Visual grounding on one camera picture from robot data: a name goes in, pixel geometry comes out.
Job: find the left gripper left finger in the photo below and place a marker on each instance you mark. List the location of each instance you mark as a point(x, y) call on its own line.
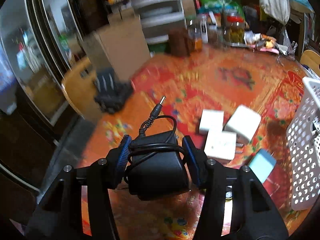
point(77, 203)

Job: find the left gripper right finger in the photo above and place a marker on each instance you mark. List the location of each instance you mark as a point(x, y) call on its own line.
point(254, 214)

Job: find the light blue charger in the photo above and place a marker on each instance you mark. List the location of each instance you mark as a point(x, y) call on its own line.
point(262, 164)

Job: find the white cube charger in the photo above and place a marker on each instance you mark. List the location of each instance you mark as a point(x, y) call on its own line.
point(220, 145)

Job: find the white charger block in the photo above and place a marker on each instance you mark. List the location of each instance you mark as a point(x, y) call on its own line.
point(244, 123)

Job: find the white perforated plastic basket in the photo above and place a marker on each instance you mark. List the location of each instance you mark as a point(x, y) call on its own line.
point(303, 142)

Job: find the black power adapter with cable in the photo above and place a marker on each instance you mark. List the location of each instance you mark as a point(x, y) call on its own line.
point(156, 167)

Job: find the black phone holder clamp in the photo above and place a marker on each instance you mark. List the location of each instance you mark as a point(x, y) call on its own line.
point(111, 93)

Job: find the wooden chair left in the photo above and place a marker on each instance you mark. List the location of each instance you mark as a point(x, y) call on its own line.
point(79, 90)

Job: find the wooden chair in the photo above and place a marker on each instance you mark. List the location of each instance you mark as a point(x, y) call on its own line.
point(312, 60)
point(79, 90)

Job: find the red floral tablecloth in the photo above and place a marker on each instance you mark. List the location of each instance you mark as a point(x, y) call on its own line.
point(220, 79)

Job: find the wooden chair right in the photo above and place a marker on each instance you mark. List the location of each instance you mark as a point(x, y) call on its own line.
point(312, 60)

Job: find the cardboard box on table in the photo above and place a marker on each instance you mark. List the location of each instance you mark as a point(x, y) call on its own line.
point(121, 45)

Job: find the orange lidded jar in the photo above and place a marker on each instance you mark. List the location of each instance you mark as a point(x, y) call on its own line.
point(196, 39)

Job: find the clear glass jar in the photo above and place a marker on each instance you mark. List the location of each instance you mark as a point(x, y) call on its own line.
point(212, 34)

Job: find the red lid pickle jar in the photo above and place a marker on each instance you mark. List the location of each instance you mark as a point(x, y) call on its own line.
point(234, 27)

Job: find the brown ceramic jar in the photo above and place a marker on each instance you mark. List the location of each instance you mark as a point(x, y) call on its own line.
point(181, 44)

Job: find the white drawer storage tower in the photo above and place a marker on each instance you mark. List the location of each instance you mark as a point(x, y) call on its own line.
point(158, 18)

